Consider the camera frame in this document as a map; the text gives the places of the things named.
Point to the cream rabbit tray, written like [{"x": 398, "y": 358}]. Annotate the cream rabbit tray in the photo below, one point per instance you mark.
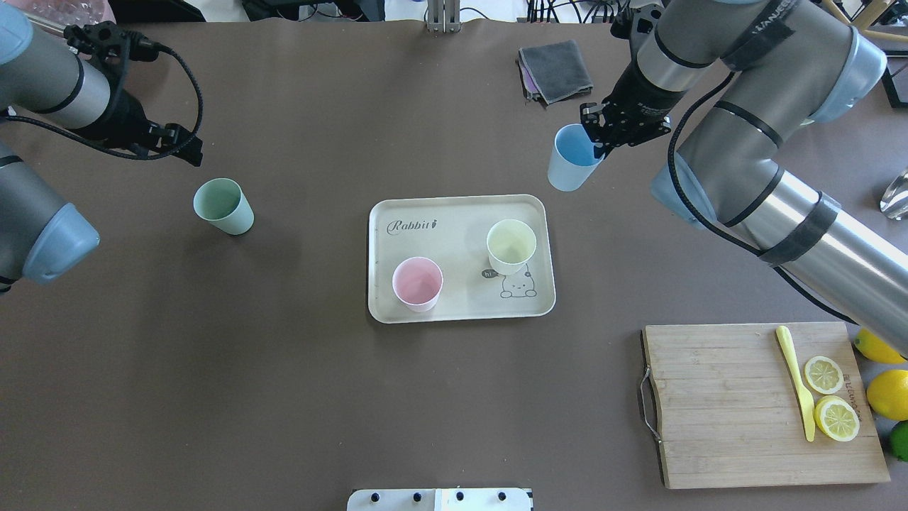
[{"x": 452, "y": 232}]

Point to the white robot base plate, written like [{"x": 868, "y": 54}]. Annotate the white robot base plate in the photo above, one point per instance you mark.
[{"x": 494, "y": 498}]

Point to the upper whole lemon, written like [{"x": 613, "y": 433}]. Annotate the upper whole lemon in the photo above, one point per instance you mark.
[{"x": 875, "y": 349}]

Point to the grey folded cloth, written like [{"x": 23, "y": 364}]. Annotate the grey folded cloth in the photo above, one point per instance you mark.
[{"x": 559, "y": 70}]

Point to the clear textured glass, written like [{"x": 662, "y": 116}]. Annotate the clear textured glass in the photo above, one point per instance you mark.
[{"x": 893, "y": 202}]

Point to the wooden cutting board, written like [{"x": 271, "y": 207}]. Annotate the wooden cutting board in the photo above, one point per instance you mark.
[{"x": 726, "y": 415}]

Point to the yellow plastic knife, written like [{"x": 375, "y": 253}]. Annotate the yellow plastic knife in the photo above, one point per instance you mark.
[{"x": 805, "y": 399}]

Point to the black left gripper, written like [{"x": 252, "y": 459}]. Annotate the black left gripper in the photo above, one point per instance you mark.
[{"x": 126, "y": 119}]

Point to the lower whole lemon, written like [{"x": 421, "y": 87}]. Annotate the lower whole lemon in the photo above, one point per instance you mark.
[{"x": 887, "y": 394}]

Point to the pink ice bowl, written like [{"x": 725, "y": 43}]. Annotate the pink ice bowl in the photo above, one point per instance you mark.
[{"x": 68, "y": 12}]

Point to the pink cup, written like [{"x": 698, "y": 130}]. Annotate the pink cup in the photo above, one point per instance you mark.
[{"x": 417, "y": 283}]

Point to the blue cup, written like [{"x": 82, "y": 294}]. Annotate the blue cup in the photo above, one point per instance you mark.
[{"x": 572, "y": 158}]

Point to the pale yellow cup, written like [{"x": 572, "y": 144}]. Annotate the pale yellow cup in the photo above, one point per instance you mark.
[{"x": 510, "y": 244}]

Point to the purple cloth under grey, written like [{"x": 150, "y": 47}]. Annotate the purple cloth under grey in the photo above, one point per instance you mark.
[{"x": 530, "y": 88}]

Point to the lower lemon slice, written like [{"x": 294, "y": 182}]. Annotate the lower lemon slice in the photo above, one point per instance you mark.
[{"x": 836, "y": 418}]

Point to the green cup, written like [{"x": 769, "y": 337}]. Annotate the green cup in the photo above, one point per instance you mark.
[{"x": 222, "y": 203}]

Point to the upper lemon slice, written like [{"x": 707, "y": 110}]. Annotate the upper lemon slice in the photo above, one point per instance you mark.
[{"x": 823, "y": 375}]

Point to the aluminium camera post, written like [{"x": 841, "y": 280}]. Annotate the aluminium camera post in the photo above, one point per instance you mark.
[{"x": 443, "y": 16}]

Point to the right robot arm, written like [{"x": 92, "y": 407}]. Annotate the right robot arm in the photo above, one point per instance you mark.
[{"x": 731, "y": 81}]

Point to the lemon slice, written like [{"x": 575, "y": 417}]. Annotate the lemon slice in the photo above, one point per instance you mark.
[
  {"x": 823, "y": 375},
  {"x": 836, "y": 418}
]

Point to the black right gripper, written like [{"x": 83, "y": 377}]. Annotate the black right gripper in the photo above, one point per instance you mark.
[{"x": 636, "y": 97}]

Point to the green lime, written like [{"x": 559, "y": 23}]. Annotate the green lime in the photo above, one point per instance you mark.
[{"x": 898, "y": 441}]

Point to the whole lemon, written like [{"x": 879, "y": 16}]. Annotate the whole lemon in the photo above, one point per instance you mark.
[
  {"x": 875, "y": 349},
  {"x": 887, "y": 394}
]

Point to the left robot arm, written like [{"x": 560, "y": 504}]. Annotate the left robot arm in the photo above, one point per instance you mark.
[{"x": 72, "y": 86}]

